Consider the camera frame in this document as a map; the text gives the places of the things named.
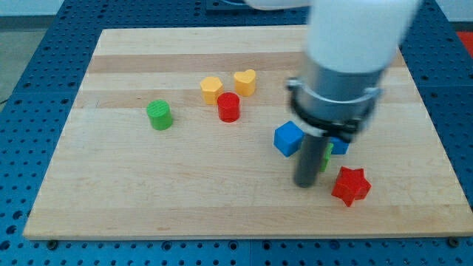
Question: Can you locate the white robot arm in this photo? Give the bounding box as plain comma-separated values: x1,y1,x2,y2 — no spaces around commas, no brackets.
246,0,421,188

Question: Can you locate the red star block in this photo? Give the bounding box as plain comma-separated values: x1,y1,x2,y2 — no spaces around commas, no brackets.
331,166,372,207

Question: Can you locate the wooden board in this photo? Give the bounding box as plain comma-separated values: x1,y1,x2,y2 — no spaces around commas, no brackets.
24,25,472,240

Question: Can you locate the yellow hexagon block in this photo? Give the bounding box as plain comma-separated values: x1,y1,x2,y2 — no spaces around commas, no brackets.
200,76,224,105

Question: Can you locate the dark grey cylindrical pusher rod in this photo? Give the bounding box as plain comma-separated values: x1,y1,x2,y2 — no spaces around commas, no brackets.
293,134,328,188

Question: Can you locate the red cylinder block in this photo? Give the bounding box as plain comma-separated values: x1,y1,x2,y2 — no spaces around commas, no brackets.
217,92,240,123

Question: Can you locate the yellow heart block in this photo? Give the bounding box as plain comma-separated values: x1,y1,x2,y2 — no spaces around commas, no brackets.
234,69,256,97

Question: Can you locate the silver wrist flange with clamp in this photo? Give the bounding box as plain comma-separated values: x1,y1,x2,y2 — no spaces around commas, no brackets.
287,54,383,143

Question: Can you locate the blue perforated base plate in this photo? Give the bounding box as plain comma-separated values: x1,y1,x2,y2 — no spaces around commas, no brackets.
1,0,472,265

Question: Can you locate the green cylinder block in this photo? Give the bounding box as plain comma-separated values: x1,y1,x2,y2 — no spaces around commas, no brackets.
146,99,173,131

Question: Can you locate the green block behind rod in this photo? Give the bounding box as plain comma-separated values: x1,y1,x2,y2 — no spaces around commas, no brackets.
320,142,333,172

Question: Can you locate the blue block behind arm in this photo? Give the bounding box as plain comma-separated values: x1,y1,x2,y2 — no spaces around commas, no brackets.
330,137,350,155

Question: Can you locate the blue cube block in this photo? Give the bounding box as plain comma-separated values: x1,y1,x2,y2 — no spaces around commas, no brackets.
273,121,304,157

